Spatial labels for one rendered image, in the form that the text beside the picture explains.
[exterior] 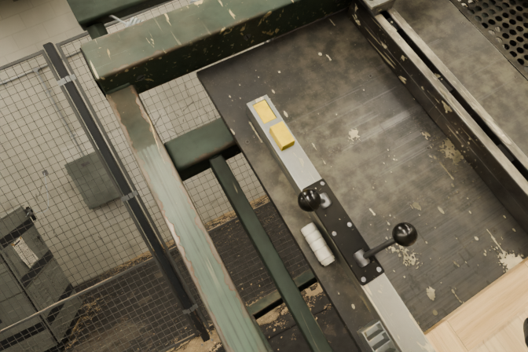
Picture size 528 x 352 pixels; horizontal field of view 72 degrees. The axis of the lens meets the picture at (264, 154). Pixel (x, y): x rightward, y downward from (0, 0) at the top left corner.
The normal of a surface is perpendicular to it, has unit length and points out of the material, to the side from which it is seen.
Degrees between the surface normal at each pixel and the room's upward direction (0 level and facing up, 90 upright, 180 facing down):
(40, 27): 90
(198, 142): 58
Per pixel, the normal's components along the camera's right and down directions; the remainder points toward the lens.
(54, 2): 0.18, 0.15
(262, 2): 0.06, -0.40
